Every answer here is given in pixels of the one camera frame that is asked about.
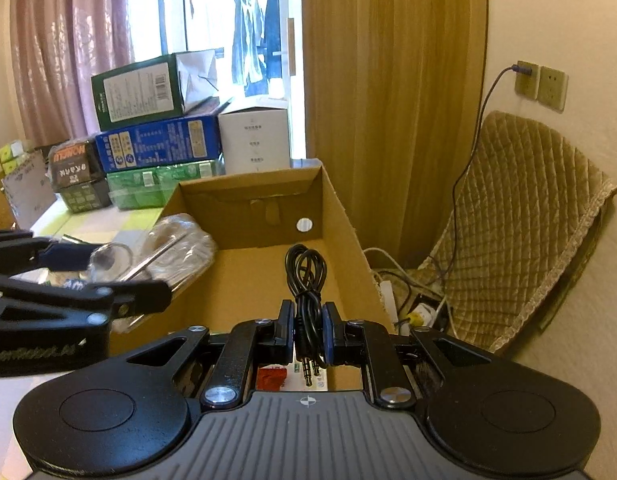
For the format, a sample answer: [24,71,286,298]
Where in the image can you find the red snack packet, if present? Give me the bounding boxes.
[256,365,288,392]

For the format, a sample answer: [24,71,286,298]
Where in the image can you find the clear plastic box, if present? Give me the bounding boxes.
[87,214,217,292]

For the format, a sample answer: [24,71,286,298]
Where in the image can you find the black audio cable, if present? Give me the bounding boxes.
[283,242,330,388]

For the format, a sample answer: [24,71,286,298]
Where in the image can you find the white power strip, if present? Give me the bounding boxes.
[378,281,410,336]

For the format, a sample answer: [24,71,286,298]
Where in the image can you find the grey white paper bag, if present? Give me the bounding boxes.
[2,152,57,230]

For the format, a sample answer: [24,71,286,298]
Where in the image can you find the checked tablecloth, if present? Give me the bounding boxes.
[31,196,162,247]

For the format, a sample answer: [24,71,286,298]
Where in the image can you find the green tissue packs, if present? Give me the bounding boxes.
[0,140,34,176]

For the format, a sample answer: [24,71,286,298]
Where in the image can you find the black noodle bowl pack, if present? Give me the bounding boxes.
[48,138,111,214]

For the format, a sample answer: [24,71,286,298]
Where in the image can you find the green shrink-wrapped pack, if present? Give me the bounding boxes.
[107,157,225,210]

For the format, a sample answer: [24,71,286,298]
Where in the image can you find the brown cardboard box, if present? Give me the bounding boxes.
[108,164,395,392]

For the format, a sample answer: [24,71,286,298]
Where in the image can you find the blue carton box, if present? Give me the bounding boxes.
[95,96,230,174]

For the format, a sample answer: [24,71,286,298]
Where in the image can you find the white cardboard box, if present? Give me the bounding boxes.
[218,106,291,174]

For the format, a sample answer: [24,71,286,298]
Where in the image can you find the quilted beige chair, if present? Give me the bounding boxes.
[412,109,617,356]

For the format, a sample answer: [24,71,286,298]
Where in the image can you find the dark green top box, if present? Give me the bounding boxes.
[92,50,218,132]

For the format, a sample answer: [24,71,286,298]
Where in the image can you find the pink curtain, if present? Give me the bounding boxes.
[10,0,133,148]

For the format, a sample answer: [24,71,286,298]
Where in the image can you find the brown curtain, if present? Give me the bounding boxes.
[302,0,488,268]

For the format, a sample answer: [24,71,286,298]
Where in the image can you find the wall power socket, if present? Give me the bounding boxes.
[514,61,540,101]

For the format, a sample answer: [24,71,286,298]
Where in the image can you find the black wall cable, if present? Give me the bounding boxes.
[439,63,535,302]

